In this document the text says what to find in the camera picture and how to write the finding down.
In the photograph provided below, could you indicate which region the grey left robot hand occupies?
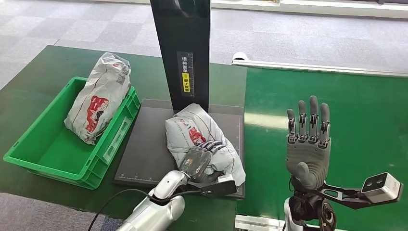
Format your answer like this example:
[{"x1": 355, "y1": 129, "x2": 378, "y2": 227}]
[{"x1": 179, "y1": 140, "x2": 227, "y2": 184}]

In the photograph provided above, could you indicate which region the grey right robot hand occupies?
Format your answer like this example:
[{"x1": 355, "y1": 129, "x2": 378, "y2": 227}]
[{"x1": 285, "y1": 95, "x2": 332, "y2": 191}]

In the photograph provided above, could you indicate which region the grey plastic mailer package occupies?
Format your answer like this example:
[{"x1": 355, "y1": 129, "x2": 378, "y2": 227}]
[
  {"x1": 64, "y1": 52, "x2": 132, "y2": 146},
  {"x1": 165, "y1": 103, "x2": 246, "y2": 187}
]

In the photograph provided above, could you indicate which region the black scanner machine with column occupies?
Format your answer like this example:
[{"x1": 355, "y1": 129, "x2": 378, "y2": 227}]
[{"x1": 113, "y1": 0, "x2": 246, "y2": 200}]

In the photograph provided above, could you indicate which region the green conveyor belt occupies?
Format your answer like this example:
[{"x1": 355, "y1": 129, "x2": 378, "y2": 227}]
[{"x1": 236, "y1": 66, "x2": 408, "y2": 231}]

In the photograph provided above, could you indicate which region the black yellow label sticker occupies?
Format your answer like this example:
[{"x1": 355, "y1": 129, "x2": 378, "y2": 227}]
[{"x1": 177, "y1": 51, "x2": 195, "y2": 98}]

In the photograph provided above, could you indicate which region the green plastic crate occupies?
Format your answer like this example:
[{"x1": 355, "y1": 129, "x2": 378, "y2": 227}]
[{"x1": 3, "y1": 76, "x2": 141, "y2": 191}]

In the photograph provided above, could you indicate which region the white window ledge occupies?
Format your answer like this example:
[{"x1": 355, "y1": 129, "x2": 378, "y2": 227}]
[{"x1": 92, "y1": 0, "x2": 408, "y2": 19}]

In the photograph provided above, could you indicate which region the dark green table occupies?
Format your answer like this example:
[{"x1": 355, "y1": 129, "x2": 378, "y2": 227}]
[{"x1": 0, "y1": 45, "x2": 248, "y2": 231}]

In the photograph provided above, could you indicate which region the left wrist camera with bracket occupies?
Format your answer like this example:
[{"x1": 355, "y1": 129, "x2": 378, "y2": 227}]
[{"x1": 188, "y1": 174, "x2": 239, "y2": 197}]

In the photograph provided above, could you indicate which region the white conveyor frame edge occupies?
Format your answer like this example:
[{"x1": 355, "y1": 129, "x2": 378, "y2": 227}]
[{"x1": 234, "y1": 214, "x2": 319, "y2": 231}]

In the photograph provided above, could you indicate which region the silver conveyor side rail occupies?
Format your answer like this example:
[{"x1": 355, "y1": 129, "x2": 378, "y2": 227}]
[{"x1": 231, "y1": 51, "x2": 408, "y2": 78}]

